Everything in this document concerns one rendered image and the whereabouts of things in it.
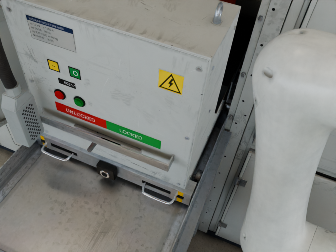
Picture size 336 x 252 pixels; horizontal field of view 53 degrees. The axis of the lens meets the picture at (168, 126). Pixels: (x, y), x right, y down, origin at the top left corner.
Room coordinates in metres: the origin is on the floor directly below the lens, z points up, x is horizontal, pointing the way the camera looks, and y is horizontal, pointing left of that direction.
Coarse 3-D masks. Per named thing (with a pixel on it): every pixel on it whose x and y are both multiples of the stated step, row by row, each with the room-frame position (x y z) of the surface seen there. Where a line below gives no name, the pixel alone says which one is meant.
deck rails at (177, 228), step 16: (32, 144) 0.65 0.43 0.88; (208, 144) 0.75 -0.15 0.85; (16, 160) 0.58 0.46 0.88; (32, 160) 0.61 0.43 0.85; (208, 160) 0.63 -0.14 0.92; (0, 176) 0.51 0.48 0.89; (16, 176) 0.54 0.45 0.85; (0, 192) 0.48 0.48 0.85; (192, 208) 0.49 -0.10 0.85; (176, 224) 0.44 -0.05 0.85; (176, 240) 0.37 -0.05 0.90
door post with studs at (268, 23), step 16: (272, 0) 0.82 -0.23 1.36; (288, 0) 0.81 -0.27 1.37; (272, 16) 0.82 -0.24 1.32; (256, 32) 0.83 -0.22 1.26; (272, 32) 0.81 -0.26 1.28; (256, 48) 0.82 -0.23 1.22; (240, 80) 0.83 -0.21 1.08; (240, 96) 0.82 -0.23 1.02; (240, 112) 0.82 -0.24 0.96; (240, 128) 0.81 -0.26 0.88; (224, 160) 0.82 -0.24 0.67; (224, 176) 0.81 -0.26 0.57; (208, 208) 0.82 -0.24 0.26; (208, 224) 0.81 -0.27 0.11
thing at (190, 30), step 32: (0, 0) 0.67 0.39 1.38; (32, 0) 0.65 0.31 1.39; (64, 0) 0.67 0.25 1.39; (96, 0) 0.68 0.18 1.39; (128, 0) 0.70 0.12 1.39; (160, 0) 0.71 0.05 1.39; (192, 0) 0.73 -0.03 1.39; (128, 32) 0.57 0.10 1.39; (160, 32) 0.58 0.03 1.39; (192, 32) 0.60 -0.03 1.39; (224, 32) 0.61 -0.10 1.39; (224, 64) 0.69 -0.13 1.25; (224, 96) 0.86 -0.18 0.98; (192, 160) 0.54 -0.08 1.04
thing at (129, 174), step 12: (60, 144) 0.63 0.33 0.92; (72, 144) 0.63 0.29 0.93; (72, 156) 0.62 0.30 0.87; (84, 156) 0.61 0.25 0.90; (96, 156) 0.60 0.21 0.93; (120, 168) 0.57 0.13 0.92; (132, 168) 0.57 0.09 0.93; (132, 180) 0.55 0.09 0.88; (144, 180) 0.54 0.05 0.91; (156, 180) 0.53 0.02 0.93; (168, 192) 0.52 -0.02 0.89; (192, 192) 0.50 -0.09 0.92
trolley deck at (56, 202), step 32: (32, 192) 0.49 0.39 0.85; (64, 192) 0.51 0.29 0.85; (96, 192) 0.52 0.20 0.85; (128, 192) 0.53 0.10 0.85; (0, 224) 0.39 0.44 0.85; (32, 224) 0.39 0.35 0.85; (64, 224) 0.40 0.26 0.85; (96, 224) 0.41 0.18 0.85; (128, 224) 0.42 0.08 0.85; (160, 224) 0.43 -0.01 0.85; (192, 224) 0.44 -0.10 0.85
